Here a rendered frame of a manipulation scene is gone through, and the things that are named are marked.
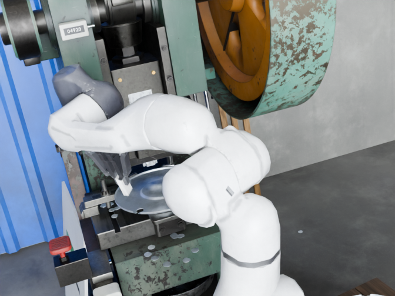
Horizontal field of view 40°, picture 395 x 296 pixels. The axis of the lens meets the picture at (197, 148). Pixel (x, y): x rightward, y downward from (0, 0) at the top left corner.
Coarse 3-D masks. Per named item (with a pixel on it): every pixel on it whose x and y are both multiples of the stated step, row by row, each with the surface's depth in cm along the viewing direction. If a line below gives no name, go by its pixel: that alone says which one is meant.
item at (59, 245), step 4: (64, 236) 153; (68, 236) 153; (52, 240) 152; (56, 240) 152; (60, 240) 151; (64, 240) 151; (68, 240) 151; (52, 244) 150; (56, 244) 150; (60, 244) 150; (64, 244) 149; (68, 244) 149; (52, 248) 148; (56, 248) 148; (60, 248) 148; (64, 248) 148; (68, 248) 148; (52, 252) 147; (56, 252) 147; (60, 252) 148; (64, 252) 148; (64, 256) 152
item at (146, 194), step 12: (168, 168) 179; (132, 180) 175; (144, 180) 174; (156, 180) 171; (120, 192) 169; (132, 192) 167; (144, 192) 165; (156, 192) 164; (120, 204) 161; (132, 204) 160; (144, 204) 159; (156, 204) 158
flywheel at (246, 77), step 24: (216, 0) 183; (240, 0) 159; (264, 0) 164; (216, 24) 189; (240, 24) 168; (264, 24) 151; (216, 48) 189; (240, 48) 173; (264, 48) 146; (240, 72) 178; (264, 72) 150; (240, 96) 174
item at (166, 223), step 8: (152, 216) 153; (160, 216) 152; (168, 216) 151; (176, 216) 151; (160, 224) 165; (168, 224) 166; (176, 224) 166; (184, 224) 167; (160, 232) 165; (168, 232) 166
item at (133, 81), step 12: (120, 60) 158; (132, 60) 158; (144, 60) 159; (156, 60) 156; (120, 72) 154; (132, 72) 155; (144, 72) 156; (156, 72) 158; (120, 84) 155; (132, 84) 156; (144, 84) 158; (156, 84) 159; (132, 96) 158; (132, 156) 164; (144, 156) 162
